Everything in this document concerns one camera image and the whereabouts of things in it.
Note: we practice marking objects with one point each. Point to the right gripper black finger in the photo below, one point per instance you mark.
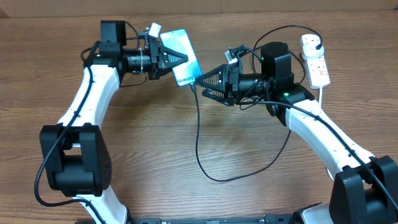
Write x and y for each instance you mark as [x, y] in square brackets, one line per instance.
[215, 79]
[220, 97]

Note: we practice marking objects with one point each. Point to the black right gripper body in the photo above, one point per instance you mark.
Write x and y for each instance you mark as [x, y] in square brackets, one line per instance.
[234, 77]

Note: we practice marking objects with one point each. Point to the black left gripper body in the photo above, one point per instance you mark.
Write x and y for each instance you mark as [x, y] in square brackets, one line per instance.
[155, 64]

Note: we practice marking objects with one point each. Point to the black Samsung Galaxy smartphone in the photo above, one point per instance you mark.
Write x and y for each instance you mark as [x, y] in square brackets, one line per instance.
[178, 40]

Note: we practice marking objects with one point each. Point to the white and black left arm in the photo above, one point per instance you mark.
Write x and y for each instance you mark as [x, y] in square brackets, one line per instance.
[76, 161]

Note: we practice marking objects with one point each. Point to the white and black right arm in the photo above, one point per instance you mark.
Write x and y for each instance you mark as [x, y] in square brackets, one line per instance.
[364, 186]

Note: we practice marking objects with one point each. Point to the white USB charger adapter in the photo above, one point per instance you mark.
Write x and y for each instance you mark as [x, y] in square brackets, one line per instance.
[310, 51]

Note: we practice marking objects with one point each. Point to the white power strip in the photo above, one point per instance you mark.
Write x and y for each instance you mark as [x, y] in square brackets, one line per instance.
[316, 69]

